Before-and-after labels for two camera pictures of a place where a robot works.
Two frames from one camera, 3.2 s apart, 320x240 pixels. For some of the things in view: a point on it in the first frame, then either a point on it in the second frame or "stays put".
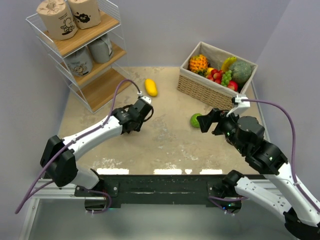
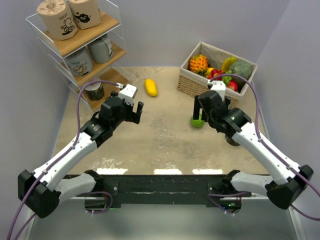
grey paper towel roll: [80, 63] stays put
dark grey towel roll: [101, 49] stays put
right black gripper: [216, 114] -> [198, 106]
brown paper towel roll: [56, 17] stays put
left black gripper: [138, 129] -> [134, 116]
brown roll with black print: [86, 13] stays put
